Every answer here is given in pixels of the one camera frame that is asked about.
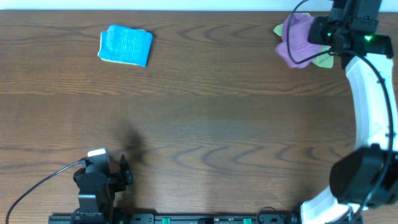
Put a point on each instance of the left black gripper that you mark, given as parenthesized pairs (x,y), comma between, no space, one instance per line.
(125,177)

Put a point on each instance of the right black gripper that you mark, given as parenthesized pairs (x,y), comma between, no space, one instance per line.
(317,23)

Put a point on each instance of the purple cloth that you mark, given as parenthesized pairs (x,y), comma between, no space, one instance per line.
(298,40)

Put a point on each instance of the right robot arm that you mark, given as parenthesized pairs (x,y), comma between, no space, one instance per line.
(366,178)

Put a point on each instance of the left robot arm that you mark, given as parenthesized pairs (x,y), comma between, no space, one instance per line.
(98,207)

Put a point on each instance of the light green cloth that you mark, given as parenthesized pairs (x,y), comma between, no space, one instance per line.
(325,60)

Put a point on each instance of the yellow-green cloth under blue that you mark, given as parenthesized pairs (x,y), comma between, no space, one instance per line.
(104,59)

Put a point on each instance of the folded blue cloth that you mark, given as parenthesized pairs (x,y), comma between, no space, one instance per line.
(126,45)

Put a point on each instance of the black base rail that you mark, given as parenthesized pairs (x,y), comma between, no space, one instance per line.
(149,218)

